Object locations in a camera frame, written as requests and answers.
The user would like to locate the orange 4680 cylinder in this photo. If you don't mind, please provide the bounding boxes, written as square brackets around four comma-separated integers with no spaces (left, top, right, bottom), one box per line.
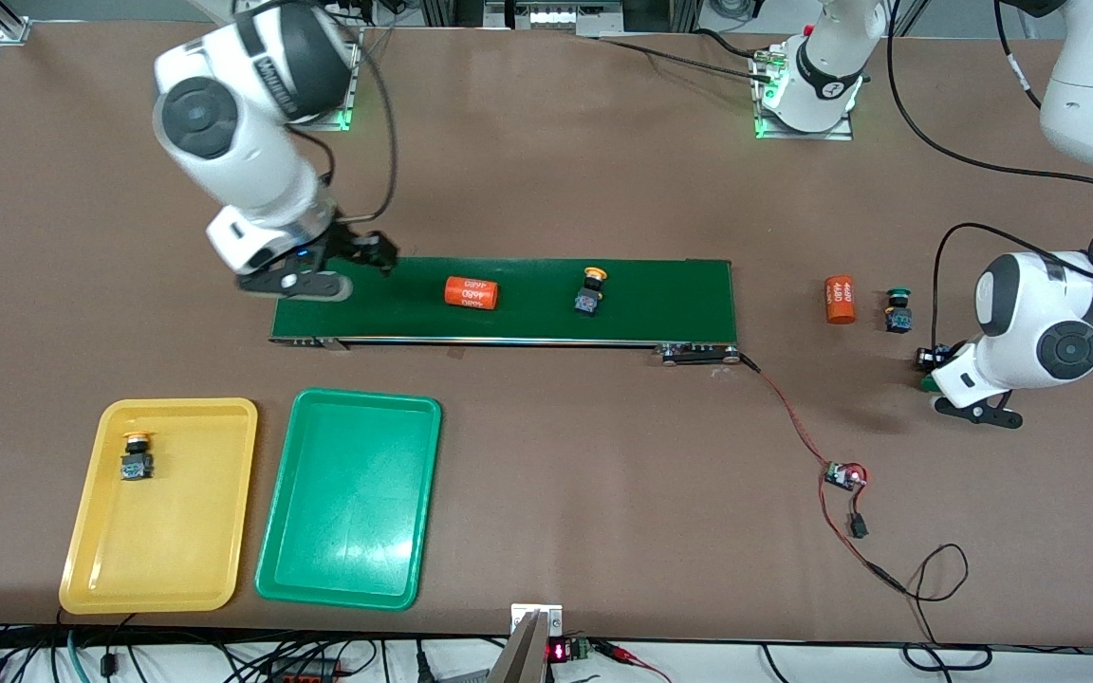
[824,274,859,325]
[443,275,500,311]

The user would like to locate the yellow push button red indicator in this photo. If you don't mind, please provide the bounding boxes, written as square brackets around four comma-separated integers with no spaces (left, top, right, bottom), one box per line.
[573,267,609,318]

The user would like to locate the yellow push button green indicator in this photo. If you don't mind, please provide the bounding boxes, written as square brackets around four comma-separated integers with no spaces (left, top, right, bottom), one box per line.
[120,432,155,482]

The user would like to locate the green mushroom push button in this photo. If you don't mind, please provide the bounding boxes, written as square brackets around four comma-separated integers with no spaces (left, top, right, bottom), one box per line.
[884,287,916,335]
[917,347,951,392]

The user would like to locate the green plastic tray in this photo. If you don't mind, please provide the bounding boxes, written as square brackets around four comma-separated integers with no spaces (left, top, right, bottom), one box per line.
[254,387,443,611]

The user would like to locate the green conveyor belt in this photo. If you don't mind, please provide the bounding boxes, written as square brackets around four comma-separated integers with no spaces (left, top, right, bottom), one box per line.
[269,253,743,367]

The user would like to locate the yellow plastic tray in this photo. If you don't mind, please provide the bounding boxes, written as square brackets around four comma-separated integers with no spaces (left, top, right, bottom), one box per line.
[59,397,259,615]

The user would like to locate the black power strip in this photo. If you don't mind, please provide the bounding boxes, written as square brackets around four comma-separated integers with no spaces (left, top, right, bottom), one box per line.
[267,657,343,683]

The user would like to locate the red black clip leads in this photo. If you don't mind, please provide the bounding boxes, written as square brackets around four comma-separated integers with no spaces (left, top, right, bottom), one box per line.
[594,640,673,683]

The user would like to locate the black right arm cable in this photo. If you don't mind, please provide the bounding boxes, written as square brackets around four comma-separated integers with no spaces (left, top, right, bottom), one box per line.
[290,28,398,224]

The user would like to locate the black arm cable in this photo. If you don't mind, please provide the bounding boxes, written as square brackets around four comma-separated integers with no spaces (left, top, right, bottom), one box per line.
[290,28,398,224]
[888,0,1093,361]

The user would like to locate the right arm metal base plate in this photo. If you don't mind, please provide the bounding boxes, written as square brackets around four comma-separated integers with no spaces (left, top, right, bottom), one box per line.
[300,27,362,132]

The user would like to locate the black table cable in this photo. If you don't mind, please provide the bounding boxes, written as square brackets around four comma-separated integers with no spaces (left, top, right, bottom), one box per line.
[594,33,780,84]

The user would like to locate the aluminium camera mount post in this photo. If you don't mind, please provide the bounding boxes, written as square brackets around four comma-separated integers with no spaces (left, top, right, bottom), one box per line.
[488,603,565,683]

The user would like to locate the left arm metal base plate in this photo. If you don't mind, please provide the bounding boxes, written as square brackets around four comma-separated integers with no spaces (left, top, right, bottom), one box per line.
[753,46,854,141]

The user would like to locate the red black conveyor wire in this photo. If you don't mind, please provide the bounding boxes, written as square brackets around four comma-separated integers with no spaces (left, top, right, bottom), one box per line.
[741,353,840,471]

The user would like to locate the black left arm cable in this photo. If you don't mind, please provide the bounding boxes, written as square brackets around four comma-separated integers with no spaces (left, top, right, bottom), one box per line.
[888,0,1093,361]

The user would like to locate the thin black cable loop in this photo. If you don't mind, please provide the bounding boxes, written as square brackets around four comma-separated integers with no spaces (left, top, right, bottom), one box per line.
[888,544,993,673]

